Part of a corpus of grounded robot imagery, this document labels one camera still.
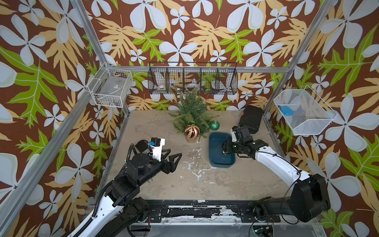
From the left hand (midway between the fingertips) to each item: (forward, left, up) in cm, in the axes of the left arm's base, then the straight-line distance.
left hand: (177, 152), depth 65 cm
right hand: (+14, -27, -17) cm, 35 cm away
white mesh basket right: (+22, -72, +1) cm, 75 cm away
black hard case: (+44, -53, -25) cm, 73 cm away
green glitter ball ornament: (+17, -19, -2) cm, 26 cm away
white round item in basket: (+51, -7, -2) cm, 52 cm away
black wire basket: (+56, +5, +2) cm, 56 cm away
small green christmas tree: (+24, -8, +2) cm, 25 cm away
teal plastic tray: (+11, -24, -29) cm, 39 cm away
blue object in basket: (+30, -64, -3) cm, 71 cm away
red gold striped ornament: (+10, -7, +2) cm, 13 cm away
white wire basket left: (+40, +41, +5) cm, 58 cm away
